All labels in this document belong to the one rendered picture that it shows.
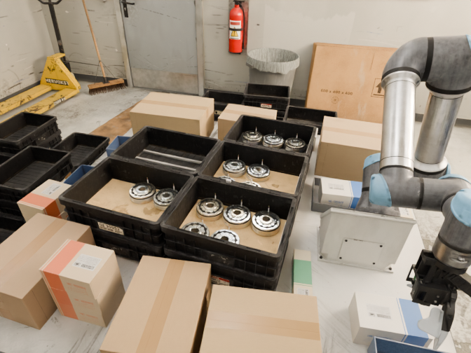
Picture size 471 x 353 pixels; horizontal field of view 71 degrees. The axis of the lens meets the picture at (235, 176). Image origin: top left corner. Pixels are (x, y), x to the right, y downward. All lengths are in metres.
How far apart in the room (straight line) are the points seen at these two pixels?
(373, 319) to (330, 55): 3.18
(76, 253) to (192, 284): 0.35
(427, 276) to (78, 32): 4.78
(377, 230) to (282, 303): 0.44
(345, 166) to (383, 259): 0.57
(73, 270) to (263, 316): 0.54
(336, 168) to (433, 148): 0.64
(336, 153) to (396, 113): 0.79
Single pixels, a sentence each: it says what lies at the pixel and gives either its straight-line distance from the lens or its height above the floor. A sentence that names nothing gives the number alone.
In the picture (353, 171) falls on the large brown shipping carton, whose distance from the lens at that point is 1.74.
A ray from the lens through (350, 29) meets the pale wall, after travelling 4.05.
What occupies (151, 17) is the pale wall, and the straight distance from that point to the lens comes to 4.45.
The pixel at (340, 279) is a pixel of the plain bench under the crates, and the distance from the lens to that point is 1.30.
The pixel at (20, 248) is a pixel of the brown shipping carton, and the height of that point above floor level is 0.86.
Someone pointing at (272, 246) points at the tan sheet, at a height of 0.83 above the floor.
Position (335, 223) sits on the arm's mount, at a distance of 1.20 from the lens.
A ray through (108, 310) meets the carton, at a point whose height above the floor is 0.74.
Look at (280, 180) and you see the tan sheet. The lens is 1.46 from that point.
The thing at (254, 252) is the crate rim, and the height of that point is 0.93.
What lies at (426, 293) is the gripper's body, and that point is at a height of 1.07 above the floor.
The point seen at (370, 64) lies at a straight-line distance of 3.98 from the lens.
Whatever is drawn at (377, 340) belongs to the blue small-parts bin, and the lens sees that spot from 1.05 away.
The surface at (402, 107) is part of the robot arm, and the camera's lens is 0.94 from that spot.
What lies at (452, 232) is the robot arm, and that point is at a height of 1.22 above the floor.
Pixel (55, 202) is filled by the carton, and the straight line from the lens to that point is 1.45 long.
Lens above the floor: 1.68
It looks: 36 degrees down
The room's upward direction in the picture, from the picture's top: 2 degrees clockwise
